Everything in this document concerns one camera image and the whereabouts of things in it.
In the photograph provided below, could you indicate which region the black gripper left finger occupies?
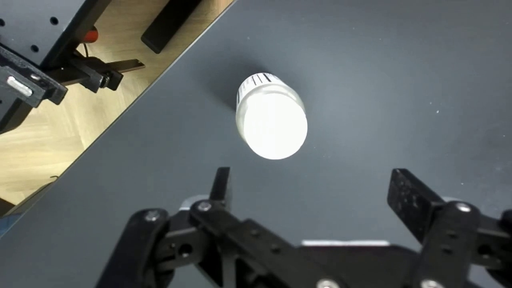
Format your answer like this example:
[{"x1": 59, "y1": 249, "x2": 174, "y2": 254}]
[{"x1": 94, "y1": 166, "x2": 321, "y2": 288}]

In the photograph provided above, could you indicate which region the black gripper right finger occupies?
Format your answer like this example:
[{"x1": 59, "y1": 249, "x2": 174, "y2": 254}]
[{"x1": 387, "y1": 166, "x2": 512, "y2": 288}]

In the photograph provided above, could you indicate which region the white pill bottle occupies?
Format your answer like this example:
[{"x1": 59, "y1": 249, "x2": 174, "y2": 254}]
[{"x1": 233, "y1": 70, "x2": 310, "y2": 161}]

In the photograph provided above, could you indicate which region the black clamp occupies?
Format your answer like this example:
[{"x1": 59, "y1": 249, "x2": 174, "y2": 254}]
[{"x1": 52, "y1": 49, "x2": 145, "y2": 94}]

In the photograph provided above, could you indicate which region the black flat bar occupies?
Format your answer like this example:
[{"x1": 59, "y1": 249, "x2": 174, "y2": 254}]
[{"x1": 139, "y1": 0, "x2": 204, "y2": 54}]

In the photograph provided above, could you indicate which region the red knob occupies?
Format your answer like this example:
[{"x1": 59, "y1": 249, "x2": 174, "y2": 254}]
[{"x1": 78, "y1": 27, "x2": 100, "y2": 44}]

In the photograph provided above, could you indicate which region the black perforated mounting platform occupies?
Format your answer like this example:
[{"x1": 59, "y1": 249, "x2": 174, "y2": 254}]
[{"x1": 0, "y1": 0, "x2": 113, "y2": 68}]

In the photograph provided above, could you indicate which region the black bracket with white label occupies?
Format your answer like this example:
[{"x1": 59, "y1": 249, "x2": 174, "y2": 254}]
[{"x1": 0, "y1": 44, "x2": 68, "y2": 134}]

